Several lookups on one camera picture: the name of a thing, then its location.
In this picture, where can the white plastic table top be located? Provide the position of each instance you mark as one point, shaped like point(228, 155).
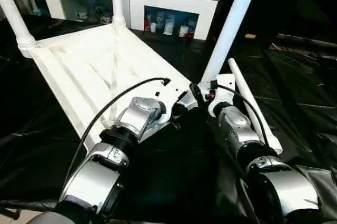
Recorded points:
point(95, 71)

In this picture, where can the black work mat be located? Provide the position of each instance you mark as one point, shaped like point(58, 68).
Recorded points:
point(300, 92)

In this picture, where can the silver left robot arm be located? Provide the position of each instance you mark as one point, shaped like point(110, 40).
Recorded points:
point(105, 166)

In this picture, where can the small tan tag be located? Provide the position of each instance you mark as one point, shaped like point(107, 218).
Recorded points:
point(250, 36)

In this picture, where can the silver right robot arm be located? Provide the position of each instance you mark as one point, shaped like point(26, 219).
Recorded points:
point(258, 155)

